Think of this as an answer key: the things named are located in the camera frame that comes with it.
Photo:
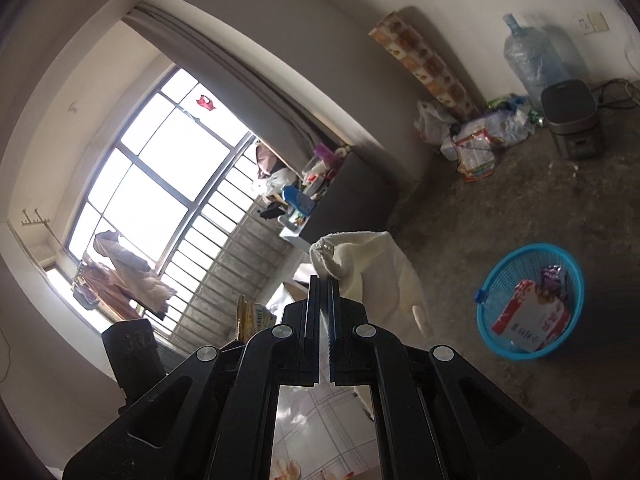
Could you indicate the beige hanging jacket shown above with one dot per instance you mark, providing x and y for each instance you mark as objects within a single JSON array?
[{"x": 135, "y": 270}]

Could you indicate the crumpled clear plastic bags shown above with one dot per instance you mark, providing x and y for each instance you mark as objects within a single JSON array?
[{"x": 507, "y": 122}]

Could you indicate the yellow snack packet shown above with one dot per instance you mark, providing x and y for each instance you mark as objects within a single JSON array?
[{"x": 252, "y": 320}]

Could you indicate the metal window railing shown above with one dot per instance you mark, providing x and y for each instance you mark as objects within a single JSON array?
[{"x": 215, "y": 270}]

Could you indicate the grey curtain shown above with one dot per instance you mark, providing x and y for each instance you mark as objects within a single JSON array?
[{"x": 240, "y": 75}]

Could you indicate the purple snack wrapper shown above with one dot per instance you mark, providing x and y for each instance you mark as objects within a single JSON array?
[{"x": 554, "y": 282}]

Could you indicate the large water jug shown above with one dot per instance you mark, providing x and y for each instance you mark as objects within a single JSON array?
[{"x": 532, "y": 60}]

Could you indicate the white cloth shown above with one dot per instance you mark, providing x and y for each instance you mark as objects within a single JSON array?
[{"x": 370, "y": 260}]

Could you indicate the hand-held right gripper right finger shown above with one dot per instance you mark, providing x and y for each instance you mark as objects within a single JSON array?
[{"x": 337, "y": 340}]

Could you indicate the wall hook rack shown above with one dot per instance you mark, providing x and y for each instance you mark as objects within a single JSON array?
[{"x": 35, "y": 219}]

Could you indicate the red window decoration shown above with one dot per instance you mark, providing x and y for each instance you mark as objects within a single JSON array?
[{"x": 205, "y": 102}]

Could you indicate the red printed packet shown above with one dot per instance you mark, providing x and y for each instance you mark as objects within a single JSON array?
[{"x": 475, "y": 155}]

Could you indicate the red snack bag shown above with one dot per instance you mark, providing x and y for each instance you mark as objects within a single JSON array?
[{"x": 535, "y": 320}]

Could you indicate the window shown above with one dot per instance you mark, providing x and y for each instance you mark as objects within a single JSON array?
[{"x": 150, "y": 170}]

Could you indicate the blue plastic bottle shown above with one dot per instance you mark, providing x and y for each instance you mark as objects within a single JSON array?
[{"x": 299, "y": 200}]

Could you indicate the white plastic bag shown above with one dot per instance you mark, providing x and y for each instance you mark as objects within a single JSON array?
[{"x": 432, "y": 122}]

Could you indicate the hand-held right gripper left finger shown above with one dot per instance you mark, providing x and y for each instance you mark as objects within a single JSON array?
[{"x": 310, "y": 340}]

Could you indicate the brown hanging garment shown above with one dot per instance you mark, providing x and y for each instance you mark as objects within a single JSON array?
[{"x": 102, "y": 290}]

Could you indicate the wall socket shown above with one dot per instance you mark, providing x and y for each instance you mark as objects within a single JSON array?
[{"x": 592, "y": 22}]

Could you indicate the blue plastic basket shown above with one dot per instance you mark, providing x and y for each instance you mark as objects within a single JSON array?
[{"x": 500, "y": 280}]

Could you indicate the grey cabinet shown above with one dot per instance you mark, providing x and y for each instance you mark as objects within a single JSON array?
[{"x": 350, "y": 195}]

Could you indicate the grey rice cooker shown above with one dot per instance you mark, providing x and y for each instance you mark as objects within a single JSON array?
[{"x": 572, "y": 120}]

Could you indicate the patterned rolled sheet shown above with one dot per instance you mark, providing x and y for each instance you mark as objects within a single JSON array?
[{"x": 425, "y": 65}]

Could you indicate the purple container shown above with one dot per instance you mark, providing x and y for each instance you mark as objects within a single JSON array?
[{"x": 323, "y": 150}]

